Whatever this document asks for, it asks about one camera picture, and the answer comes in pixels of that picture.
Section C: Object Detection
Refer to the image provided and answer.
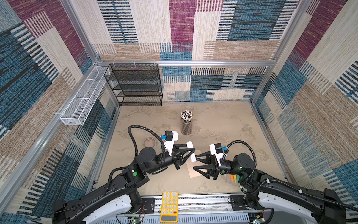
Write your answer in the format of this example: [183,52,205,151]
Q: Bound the white tape roll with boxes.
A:
[143,137,156,149]

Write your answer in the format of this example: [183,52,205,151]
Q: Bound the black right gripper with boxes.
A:
[193,151,242,180]

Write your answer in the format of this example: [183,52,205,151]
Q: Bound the metal cup of pencils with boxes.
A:
[180,109,193,135]

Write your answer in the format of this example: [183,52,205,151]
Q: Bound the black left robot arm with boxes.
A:
[52,125,195,224]

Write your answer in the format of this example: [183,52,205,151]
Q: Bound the white wire mesh basket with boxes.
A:
[60,66,107,126]

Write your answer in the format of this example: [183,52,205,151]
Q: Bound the white glue stick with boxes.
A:
[186,141,196,162]

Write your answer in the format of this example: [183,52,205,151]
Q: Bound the pack of coloured highlighters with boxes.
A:
[229,175,241,184]

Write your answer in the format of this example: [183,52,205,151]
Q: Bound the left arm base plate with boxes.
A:
[116,197,156,215]

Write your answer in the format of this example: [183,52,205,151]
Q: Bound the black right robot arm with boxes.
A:
[194,140,358,224]

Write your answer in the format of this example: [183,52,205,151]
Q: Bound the aluminium front rail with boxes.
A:
[72,190,305,216]

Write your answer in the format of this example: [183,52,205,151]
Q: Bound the black wire shelf rack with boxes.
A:
[104,63,163,106]

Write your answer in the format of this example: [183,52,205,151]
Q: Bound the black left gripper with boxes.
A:
[145,144,193,176]

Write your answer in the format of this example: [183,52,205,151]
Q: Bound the yellow calculator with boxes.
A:
[160,191,179,223]

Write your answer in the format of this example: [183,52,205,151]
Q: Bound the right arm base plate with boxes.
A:
[227,194,270,211]

